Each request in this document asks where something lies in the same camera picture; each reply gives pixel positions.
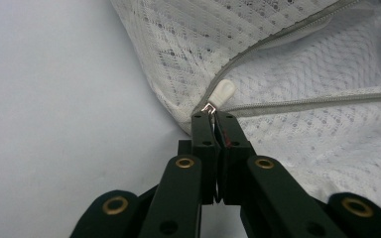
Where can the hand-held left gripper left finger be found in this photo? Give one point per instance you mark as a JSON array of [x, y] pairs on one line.
[[203, 145]]

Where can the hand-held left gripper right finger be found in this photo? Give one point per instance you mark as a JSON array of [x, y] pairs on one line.
[[234, 139]]

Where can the white towel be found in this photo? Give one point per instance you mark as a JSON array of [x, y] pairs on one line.
[[311, 99]]

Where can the white table sheet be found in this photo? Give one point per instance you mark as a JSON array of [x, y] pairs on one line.
[[63, 115]]

